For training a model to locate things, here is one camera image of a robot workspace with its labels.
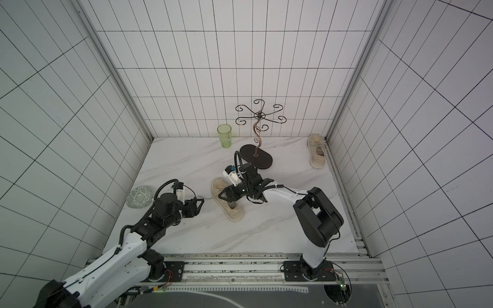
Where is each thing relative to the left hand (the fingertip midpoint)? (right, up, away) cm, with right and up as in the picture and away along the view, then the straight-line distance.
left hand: (197, 204), depth 83 cm
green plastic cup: (+9, +35, +25) cm, 44 cm away
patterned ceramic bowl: (-31, +1, +9) cm, 32 cm away
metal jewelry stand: (+27, +22, +26) cm, 43 cm away
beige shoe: (+63, +28, +27) cm, 74 cm away
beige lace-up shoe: (+7, +7, +12) cm, 15 cm away
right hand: (+12, +6, +3) cm, 14 cm away
